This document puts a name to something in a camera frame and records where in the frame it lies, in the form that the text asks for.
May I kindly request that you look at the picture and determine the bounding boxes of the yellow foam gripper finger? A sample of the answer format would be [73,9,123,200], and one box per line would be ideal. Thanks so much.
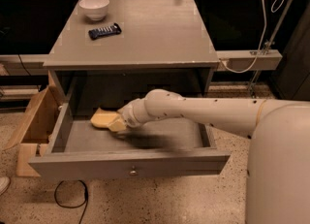
[108,115,127,132]

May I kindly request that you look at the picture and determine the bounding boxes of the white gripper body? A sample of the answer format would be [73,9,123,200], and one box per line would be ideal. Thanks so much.
[117,99,151,128]

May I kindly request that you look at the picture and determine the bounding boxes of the yellow sponge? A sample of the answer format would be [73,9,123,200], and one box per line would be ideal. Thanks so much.
[90,108,119,128]

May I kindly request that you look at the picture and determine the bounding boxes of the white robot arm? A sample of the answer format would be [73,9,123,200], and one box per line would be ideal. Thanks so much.
[108,90,310,224]

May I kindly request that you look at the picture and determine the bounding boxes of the round metal drawer knob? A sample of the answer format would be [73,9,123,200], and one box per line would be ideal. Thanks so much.
[129,167,138,176]

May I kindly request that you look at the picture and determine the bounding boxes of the grey open top drawer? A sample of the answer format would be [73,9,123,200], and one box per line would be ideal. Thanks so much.
[28,72,232,181]

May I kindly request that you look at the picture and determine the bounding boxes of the grey wooden cabinet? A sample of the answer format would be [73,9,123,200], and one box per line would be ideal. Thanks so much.
[43,0,220,118]

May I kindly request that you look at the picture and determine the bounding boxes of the dark blue snack packet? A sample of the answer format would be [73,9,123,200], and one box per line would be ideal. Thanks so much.
[88,23,122,40]

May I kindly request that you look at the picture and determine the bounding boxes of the open cardboard box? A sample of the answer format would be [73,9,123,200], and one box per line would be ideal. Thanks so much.
[4,73,63,177]

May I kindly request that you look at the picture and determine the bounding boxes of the white ceramic bowl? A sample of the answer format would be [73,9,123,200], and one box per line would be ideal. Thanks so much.
[78,0,109,21]

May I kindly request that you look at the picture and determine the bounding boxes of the metal diagonal rod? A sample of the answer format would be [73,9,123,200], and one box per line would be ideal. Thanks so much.
[247,0,294,98]

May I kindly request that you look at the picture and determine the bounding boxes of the white shoe tip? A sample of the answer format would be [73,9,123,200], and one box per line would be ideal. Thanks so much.
[0,176,11,195]

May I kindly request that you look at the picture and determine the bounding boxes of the black floor cable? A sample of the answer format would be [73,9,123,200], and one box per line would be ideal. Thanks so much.
[53,179,90,224]

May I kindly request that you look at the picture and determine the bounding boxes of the grey wall rail shelf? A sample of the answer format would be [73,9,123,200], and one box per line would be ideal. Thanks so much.
[217,49,282,73]

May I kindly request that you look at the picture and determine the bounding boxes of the white hanging cable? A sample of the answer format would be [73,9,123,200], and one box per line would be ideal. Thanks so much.
[220,0,296,74]

